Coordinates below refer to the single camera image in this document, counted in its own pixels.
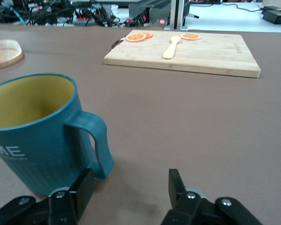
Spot aluminium camera mount post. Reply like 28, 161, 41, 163
170, 0, 191, 30

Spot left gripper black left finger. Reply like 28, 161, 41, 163
69, 168, 95, 221

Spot bamboo cutting board metal handle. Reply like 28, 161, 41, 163
104, 29, 261, 79

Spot wooden mug tree rack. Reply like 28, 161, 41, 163
0, 31, 25, 71

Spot yellow plastic fork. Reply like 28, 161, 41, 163
163, 36, 182, 60

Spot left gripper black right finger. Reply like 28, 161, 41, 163
168, 168, 187, 209

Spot teal mug yellow inside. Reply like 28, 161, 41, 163
0, 73, 115, 197

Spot black power adapter brick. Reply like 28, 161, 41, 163
263, 5, 281, 13
262, 10, 281, 26

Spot tangled black cables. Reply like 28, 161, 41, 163
0, 0, 129, 28

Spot black power supply box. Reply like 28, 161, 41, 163
128, 1, 171, 24

